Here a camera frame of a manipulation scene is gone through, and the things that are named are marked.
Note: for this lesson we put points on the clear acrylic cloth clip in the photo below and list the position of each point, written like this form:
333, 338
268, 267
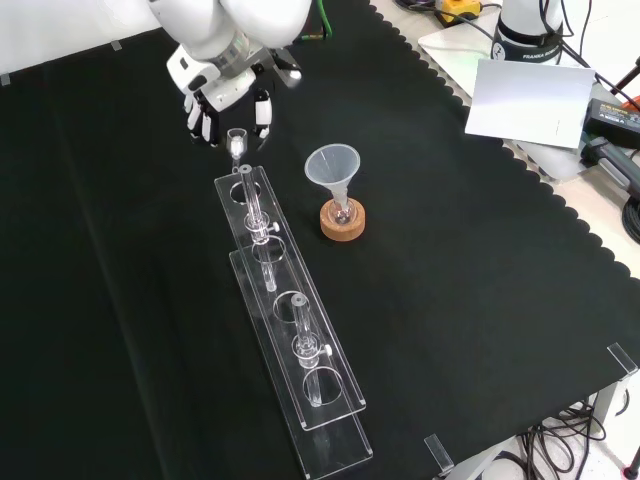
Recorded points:
438, 452
622, 357

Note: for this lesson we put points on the small round-bottom glass flask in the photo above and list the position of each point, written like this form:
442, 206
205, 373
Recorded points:
343, 215

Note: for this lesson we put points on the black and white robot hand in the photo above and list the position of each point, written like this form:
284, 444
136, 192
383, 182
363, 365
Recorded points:
225, 90

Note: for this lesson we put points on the translucent plastic funnel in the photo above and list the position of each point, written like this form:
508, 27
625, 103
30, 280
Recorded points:
331, 165

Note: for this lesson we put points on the black tripod leg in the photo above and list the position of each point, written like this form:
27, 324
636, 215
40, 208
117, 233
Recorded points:
627, 82

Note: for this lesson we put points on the clear acrylic funnel stand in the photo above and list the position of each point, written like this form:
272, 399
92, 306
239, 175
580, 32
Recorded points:
295, 320

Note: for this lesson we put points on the yellow stop button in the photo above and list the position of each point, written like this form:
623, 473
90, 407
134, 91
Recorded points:
457, 9

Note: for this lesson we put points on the black power adapter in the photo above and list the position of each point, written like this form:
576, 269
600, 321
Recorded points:
612, 117

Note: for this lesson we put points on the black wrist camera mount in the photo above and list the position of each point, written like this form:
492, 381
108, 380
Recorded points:
289, 70

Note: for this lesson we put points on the grey metal base plate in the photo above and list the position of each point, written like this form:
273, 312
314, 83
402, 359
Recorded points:
450, 50

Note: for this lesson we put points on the black bench cloth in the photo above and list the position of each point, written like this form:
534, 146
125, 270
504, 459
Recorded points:
150, 300

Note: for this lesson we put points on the clear glass weighing funnel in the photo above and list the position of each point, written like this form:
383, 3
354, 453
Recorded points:
236, 145

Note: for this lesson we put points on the pale board sheet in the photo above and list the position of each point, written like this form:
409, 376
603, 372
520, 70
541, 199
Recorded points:
530, 100

